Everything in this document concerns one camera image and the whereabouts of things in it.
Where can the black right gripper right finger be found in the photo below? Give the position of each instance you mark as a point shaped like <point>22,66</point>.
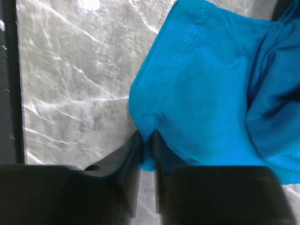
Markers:
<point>216,195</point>

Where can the blue t-shirt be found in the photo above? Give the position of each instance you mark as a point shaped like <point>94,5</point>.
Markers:
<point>223,89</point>

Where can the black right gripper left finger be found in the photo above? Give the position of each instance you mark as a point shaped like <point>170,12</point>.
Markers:
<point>104,193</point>

